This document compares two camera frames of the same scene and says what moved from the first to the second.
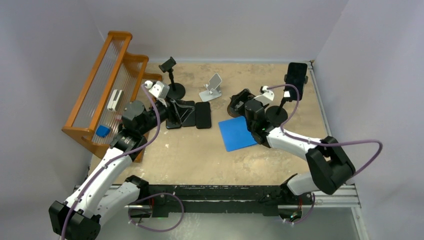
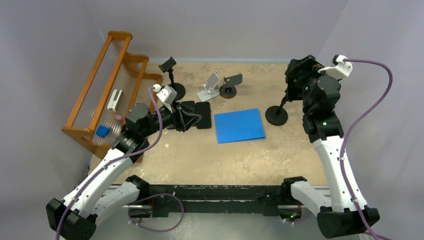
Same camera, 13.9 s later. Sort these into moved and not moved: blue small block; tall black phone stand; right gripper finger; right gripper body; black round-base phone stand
Moved: right gripper finger; right gripper body
Not moved: black round-base phone stand; tall black phone stand; blue small block
